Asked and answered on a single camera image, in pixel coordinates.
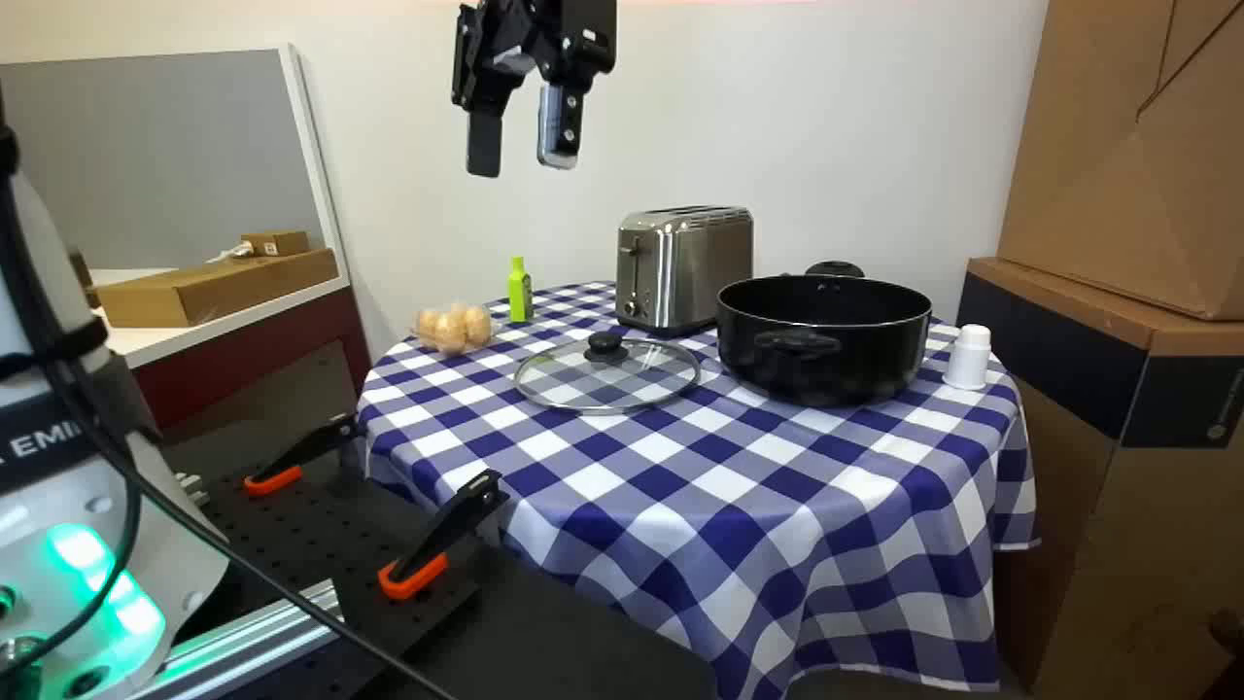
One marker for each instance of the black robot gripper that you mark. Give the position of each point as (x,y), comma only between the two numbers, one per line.
(546,34)

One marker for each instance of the stainless steel toaster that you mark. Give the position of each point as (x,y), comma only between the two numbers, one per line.
(686,264)

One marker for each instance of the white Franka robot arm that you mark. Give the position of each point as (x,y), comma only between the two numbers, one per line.
(60,429)

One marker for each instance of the small green bottle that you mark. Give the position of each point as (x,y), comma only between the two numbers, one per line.
(520,292)

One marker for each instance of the glass pot lid black knob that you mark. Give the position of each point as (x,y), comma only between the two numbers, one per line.
(607,376)

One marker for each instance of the small wooden block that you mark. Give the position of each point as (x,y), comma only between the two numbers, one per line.
(266,244)

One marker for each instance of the flat wooden board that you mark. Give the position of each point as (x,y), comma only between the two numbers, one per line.
(214,290)

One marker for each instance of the grey partition panel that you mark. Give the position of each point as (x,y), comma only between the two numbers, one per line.
(170,157)

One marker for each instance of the white desk red front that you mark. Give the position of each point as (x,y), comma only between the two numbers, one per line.
(235,353)

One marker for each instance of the black cooking pot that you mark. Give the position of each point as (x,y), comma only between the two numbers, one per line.
(831,336)

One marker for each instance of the black orange spring clamp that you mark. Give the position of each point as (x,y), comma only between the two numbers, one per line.
(440,533)
(306,456)

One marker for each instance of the blue white checkered tablecloth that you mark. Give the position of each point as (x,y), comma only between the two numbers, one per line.
(726,506)

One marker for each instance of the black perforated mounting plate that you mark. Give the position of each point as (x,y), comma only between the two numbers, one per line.
(325,537)

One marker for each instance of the small white cup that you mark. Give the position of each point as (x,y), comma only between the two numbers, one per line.
(970,359)

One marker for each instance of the large cardboard box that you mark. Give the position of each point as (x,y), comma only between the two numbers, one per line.
(1141,140)

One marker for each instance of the brown black cabinet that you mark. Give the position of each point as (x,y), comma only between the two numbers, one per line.
(1129,491)

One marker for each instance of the aluminium extrusion rail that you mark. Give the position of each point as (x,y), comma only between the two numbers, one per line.
(245,642)

